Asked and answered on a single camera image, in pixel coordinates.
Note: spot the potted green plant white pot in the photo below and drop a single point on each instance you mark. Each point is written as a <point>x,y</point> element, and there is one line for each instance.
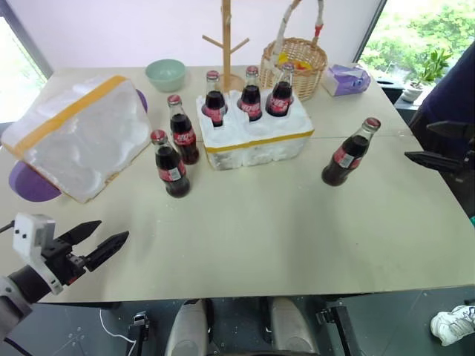
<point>426,74</point>

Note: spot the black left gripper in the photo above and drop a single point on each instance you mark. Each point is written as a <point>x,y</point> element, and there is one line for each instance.
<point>61,261</point>

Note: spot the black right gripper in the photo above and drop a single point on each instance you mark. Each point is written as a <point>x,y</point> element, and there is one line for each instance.
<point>468,163</point>

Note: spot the white sneaker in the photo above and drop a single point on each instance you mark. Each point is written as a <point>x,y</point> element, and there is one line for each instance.
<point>452,324</point>

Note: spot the wooden mug tree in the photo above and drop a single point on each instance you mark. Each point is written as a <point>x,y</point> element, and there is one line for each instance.
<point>226,44</point>

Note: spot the dark window frame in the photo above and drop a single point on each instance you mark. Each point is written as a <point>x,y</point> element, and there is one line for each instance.
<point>31,41</point>
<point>369,29</point>

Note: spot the white foam lid yellow tape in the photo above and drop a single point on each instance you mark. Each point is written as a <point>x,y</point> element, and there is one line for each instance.
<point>81,130</point>

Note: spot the person in dark clothes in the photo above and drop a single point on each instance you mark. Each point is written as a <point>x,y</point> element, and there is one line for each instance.
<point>445,96</point>

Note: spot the black metal table leg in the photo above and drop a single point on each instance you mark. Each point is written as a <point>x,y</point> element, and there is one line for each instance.
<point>141,333</point>
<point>339,328</point>

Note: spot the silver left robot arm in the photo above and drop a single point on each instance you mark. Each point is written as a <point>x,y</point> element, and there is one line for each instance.
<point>24,285</point>

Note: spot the yellow orange toy fruit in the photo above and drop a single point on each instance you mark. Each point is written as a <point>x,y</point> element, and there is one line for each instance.
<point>298,64</point>

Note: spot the grey rounded shell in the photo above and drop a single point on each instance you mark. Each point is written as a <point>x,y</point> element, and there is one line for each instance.
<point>291,326</point>
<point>187,328</point>

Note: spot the purple tissue pack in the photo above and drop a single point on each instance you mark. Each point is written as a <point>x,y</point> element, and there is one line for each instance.
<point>345,79</point>

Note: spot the green bowl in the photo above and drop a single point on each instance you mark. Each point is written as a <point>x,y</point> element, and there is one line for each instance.
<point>165,76</point>

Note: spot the purple plate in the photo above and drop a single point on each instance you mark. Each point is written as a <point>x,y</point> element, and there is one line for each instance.
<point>29,185</point>

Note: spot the glass cola bottle red cap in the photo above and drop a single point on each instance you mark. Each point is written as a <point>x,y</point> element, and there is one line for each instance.
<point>280,98</point>
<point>345,157</point>
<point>183,135</point>
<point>171,170</point>
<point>214,104</point>
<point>251,100</point>

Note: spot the white foam box yellow tape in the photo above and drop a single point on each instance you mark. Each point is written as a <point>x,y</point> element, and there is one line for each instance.
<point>256,144</point>

